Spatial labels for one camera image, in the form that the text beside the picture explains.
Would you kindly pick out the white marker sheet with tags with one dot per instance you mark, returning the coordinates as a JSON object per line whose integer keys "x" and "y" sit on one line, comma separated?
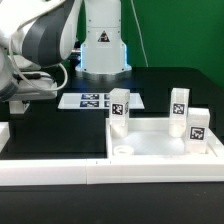
{"x": 74, "y": 101}

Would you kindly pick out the white square table top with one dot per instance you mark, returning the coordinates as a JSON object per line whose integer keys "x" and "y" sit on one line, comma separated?
{"x": 148, "y": 141}

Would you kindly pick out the white U-shaped obstacle fence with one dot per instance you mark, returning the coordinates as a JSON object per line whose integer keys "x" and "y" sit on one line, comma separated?
{"x": 100, "y": 171}

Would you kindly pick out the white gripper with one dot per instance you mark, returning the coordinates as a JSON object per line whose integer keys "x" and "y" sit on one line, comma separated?
{"x": 13, "y": 89}

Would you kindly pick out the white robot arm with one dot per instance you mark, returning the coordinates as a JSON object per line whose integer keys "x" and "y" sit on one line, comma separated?
{"x": 44, "y": 33}

